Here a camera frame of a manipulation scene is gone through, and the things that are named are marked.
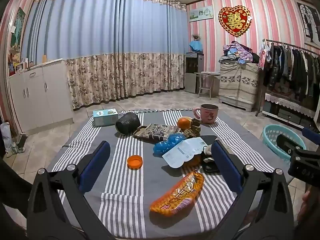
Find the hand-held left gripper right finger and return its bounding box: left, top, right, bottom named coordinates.
left=212, top=140, right=295, bottom=240

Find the row of hanging clothes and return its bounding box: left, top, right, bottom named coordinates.
left=259, top=42, right=320, bottom=100

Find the orange snack wrapper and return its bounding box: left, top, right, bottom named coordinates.
left=150, top=171, right=205, bottom=217

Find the brown crumpled wrapper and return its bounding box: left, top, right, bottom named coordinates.
left=184, top=119, right=202, bottom=138

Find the lace-covered low cabinet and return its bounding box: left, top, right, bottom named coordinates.
left=262, top=92, right=320, bottom=128

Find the cloth-covered cabinet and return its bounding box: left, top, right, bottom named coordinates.
left=219, top=61, right=259, bottom=112

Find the orange plastic lid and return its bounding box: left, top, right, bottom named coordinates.
left=127, top=155, right=143, bottom=169

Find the teal plastic basket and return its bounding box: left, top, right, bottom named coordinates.
left=262, top=124, right=307, bottom=157

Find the person's right hand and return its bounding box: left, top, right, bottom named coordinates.
left=297, top=187, right=320, bottom=230

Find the metal clothes rack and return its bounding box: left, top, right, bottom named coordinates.
left=255, top=38, right=320, bottom=117

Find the red heart wall decoration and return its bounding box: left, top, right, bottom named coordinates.
left=219, top=6, right=252, bottom=37

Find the white cabinet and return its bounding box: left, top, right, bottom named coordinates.
left=9, top=58, right=74, bottom=135

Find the blue plastic bag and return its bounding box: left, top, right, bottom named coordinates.
left=152, top=134, right=188, bottom=155

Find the white plastic bag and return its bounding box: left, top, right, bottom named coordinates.
left=0, top=122, right=13, bottom=155

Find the blue vase with dried plant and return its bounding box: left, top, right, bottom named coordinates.
left=189, top=34, right=203, bottom=53

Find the green wall poster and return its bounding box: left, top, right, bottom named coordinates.
left=10, top=7, right=27, bottom=49

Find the small wall picture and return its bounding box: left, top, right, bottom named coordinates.
left=189, top=6, right=214, bottom=22

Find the black and white wall poster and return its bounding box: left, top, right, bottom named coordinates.
left=297, top=1, right=320, bottom=47

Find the pink mug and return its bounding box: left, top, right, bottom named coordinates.
left=193, top=104, right=219, bottom=124

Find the teal tissue box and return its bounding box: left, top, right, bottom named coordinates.
left=93, top=108, right=119, bottom=127

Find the blue and floral curtain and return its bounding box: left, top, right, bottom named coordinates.
left=21, top=0, right=188, bottom=109

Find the grey water dispenser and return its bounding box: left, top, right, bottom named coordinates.
left=184, top=52, right=204, bottom=94

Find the orange fruit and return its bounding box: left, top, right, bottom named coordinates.
left=177, top=117, right=192, bottom=130
left=184, top=155, right=203, bottom=167

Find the grey striped tablecloth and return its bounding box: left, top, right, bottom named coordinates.
left=46, top=109, right=294, bottom=240

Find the white paper receipt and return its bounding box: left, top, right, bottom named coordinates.
left=162, top=139, right=208, bottom=168

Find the small metal stool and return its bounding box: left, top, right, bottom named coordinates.
left=194, top=71, right=221, bottom=98

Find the person's dark clothing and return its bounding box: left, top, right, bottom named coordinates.
left=0, top=140, right=34, bottom=240

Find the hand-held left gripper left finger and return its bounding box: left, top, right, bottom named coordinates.
left=26, top=141, right=120, bottom=240

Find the dark patterned snack bag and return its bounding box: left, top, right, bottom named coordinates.
left=133, top=124, right=182, bottom=142

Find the black ribbed cup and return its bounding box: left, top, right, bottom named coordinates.
left=115, top=112, right=141, bottom=135

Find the pile of clothes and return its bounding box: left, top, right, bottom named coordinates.
left=219, top=41, right=260, bottom=64

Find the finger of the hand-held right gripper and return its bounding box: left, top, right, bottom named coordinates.
left=302, top=127, right=320, bottom=141
left=276, top=134, right=304, bottom=156

